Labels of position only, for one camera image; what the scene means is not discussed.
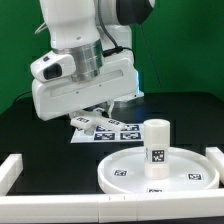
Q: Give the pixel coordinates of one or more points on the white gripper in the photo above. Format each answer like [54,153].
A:
[62,96]

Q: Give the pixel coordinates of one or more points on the white cross table base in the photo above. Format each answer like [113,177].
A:
[89,120]

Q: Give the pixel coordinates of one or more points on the white round table top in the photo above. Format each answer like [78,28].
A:
[139,170]

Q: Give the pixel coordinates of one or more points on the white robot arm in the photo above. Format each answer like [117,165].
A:
[91,59]

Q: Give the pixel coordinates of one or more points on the white marker tag sheet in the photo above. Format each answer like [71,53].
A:
[131,133]

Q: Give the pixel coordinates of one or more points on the white right fence bar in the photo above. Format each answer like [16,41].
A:
[216,157]

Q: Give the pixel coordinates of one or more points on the white left fence bar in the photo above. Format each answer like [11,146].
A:
[10,170]

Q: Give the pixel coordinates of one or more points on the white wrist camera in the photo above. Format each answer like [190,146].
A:
[53,66]

